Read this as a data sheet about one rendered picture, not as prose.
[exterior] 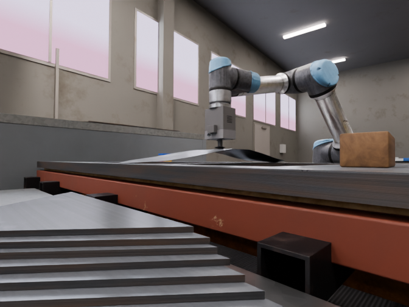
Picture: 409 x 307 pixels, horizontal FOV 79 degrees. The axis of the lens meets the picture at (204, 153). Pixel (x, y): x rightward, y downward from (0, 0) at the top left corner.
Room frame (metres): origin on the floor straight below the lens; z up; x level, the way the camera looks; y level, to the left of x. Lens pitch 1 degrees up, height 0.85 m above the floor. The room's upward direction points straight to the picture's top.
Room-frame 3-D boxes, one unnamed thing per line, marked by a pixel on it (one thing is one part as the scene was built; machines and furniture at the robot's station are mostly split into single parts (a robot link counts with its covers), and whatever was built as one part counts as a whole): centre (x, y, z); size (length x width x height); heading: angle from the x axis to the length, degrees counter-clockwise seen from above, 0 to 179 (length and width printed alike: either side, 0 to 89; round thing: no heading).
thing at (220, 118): (0.83, -0.04, 0.98); 0.10 x 0.09 x 0.16; 134
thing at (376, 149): (0.40, -0.26, 0.87); 0.12 x 0.06 x 0.05; 139
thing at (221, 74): (0.83, -0.05, 1.14); 0.09 x 0.08 x 0.11; 119
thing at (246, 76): (0.90, -0.13, 1.14); 0.11 x 0.11 x 0.08; 29
